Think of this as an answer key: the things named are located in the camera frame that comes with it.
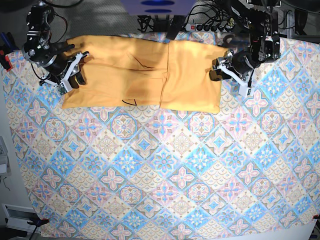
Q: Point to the white power strip red switch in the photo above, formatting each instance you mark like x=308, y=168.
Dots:
x=195, y=27

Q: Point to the yellow T-shirt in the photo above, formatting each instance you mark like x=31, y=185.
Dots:
x=122, y=70

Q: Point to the left edge red clamp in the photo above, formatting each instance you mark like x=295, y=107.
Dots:
x=8, y=47

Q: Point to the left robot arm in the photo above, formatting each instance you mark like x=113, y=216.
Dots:
x=261, y=24

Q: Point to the black centre table clamp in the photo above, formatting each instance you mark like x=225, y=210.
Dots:
x=176, y=25

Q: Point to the bottom left orange clamp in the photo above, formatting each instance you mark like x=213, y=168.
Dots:
x=37, y=222

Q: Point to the white wall trunking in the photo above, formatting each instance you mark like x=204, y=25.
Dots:
x=17, y=217

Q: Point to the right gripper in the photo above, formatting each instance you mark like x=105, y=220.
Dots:
x=64, y=74

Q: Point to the patterned tablecloth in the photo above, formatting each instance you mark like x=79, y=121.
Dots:
x=145, y=173

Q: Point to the bottom right red clamp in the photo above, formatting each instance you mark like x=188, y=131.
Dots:
x=316, y=217

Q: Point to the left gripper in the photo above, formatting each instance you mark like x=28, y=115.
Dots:
x=230, y=68

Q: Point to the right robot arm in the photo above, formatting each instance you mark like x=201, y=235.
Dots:
x=38, y=47

